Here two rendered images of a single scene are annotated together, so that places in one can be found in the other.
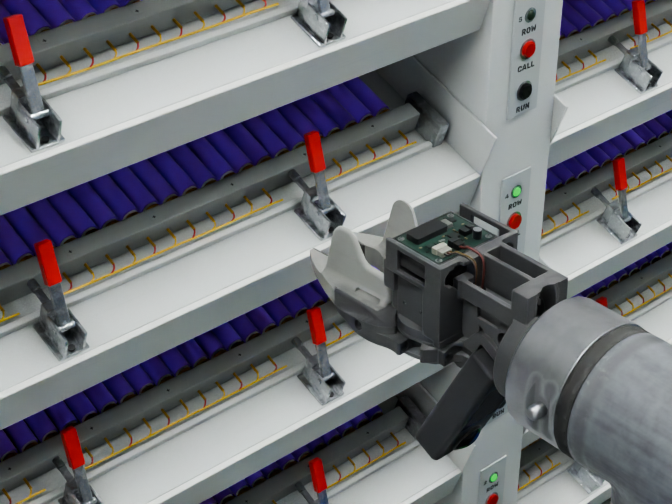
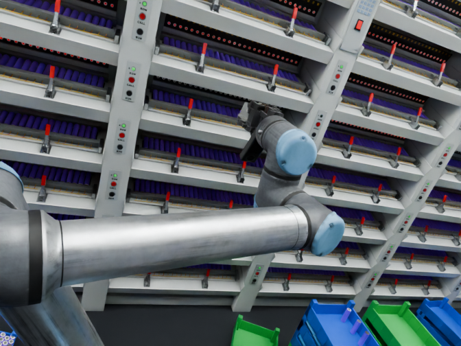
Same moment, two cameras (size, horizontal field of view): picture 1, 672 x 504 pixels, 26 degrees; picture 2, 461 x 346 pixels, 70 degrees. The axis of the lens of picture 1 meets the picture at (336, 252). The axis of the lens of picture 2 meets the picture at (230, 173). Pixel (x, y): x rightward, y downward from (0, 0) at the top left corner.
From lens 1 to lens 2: 0.50 m
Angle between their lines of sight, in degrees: 20
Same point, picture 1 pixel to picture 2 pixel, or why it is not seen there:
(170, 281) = (215, 128)
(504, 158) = not seen: hidden behind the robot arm
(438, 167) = not seen: hidden behind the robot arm
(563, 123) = (322, 152)
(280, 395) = (230, 176)
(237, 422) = (217, 174)
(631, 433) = (274, 133)
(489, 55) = (308, 119)
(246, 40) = (253, 82)
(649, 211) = (338, 194)
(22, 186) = (191, 77)
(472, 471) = not seen: hidden behind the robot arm
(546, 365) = (266, 121)
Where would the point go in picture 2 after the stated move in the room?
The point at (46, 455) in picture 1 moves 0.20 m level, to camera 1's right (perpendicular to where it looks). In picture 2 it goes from (173, 155) to (219, 176)
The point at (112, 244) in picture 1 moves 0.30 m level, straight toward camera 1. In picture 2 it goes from (207, 114) to (174, 130)
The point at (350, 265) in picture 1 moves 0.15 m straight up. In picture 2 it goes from (243, 111) to (260, 59)
